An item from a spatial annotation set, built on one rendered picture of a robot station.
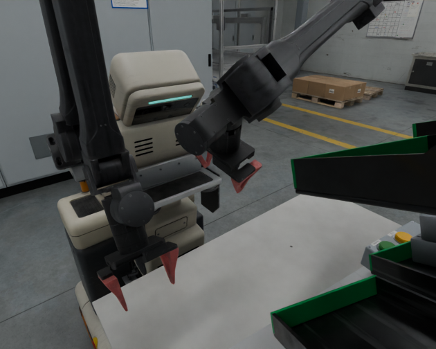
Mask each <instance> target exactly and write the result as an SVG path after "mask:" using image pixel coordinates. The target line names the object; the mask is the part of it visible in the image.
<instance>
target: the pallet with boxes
mask: <svg viewBox="0 0 436 349"><path fill-rule="evenodd" d="M365 86H366V82H360V81H355V80H346V79H341V78H333V77H327V76H323V75H310V76H305V77H301V78H294V79H293V88H292V95H291V97H292V98H296V99H300V100H306V101H309V102H314V103H318V104H321V105H327V106H330V107H335V108H339V109H342V108H343V107H344V105H347V106H352V105H354V103H355V102H357V103H362V100H363V95H364V92H365ZM299 93H300V94H299ZM300 95H301V96H306V97H310V98H312V99H311V100H309V99H306V98H300V97H299V96H300ZM320 100H325V101H328V102H334V103H335V104H334V105H331V104H327V103H324V102H320Z"/></svg>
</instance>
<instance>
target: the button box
mask: <svg viewBox="0 0 436 349"><path fill-rule="evenodd" d="M400 231H401V232H405V233H408V234H410V235H411V236H412V237H414V236H416V235H418V234H420V233H421V228H420V224H418V223H416V222H414V221H410V222H408V223H407V224H404V225H403V226H401V227H399V228H398V229H396V230H394V231H393V232H391V233H389V234H387V235H385V236H383V237H382V238H380V239H378V240H377V241H375V242H373V243H371V244H369V245H367V246H366V248H365V250H364V254H363V257H362V260H361V264H362V265H363V266H364V267H366V268H367V269H369V270H370V261H369V254H371V253H374V252H377V251H380V249H379V243H380V242H381V241H388V242H391V243H393V244H394V245H398V244H402V243H400V242H398V241H397V240H396V239H395V234H396V233H397V232H400Z"/></svg>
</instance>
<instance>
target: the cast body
mask: <svg viewBox="0 0 436 349"><path fill-rule="evenodd" d="M419 221H420V228H421V233H420V234H418V235H416V236H414V237H412V238H411V239H410V242H411V249H412V261H413V262H418V263H421V264H424V265H429V266H432V267H436V215H428V214H421V215H420V216H419Z"/></svg>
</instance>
